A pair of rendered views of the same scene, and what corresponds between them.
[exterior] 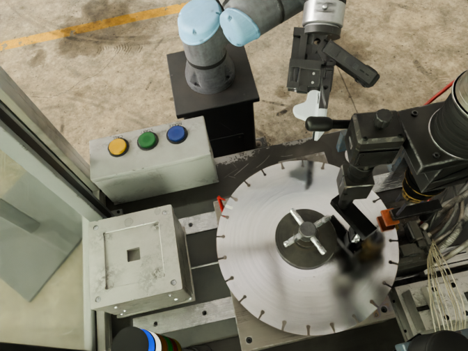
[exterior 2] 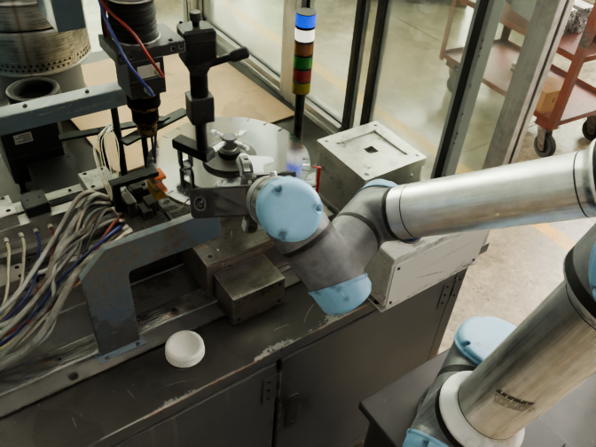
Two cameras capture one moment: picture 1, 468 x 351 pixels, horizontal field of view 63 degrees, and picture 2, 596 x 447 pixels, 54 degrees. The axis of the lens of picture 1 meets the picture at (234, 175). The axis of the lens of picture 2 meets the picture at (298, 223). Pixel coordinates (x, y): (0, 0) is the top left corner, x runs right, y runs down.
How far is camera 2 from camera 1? 1.22 m
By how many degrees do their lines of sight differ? 73
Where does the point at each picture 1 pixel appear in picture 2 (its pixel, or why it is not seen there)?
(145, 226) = (375, 165)
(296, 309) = (223, 125)
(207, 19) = (474, 330)
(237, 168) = not seen: hidden behind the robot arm
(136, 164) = not seen: hidden behind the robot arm
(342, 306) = (189, 132)
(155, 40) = not seen: outside the picture
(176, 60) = (537, 435)
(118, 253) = (383, 147)
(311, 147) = (252, 346)
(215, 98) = (423, 381)
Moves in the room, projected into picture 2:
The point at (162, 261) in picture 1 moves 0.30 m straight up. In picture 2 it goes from (344, 151) to (361, 22)
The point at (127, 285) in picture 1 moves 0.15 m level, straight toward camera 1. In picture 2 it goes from (360, 134) to (296, 128)
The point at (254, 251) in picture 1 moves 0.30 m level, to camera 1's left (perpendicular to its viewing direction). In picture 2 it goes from (269, 145) to (380, 113)
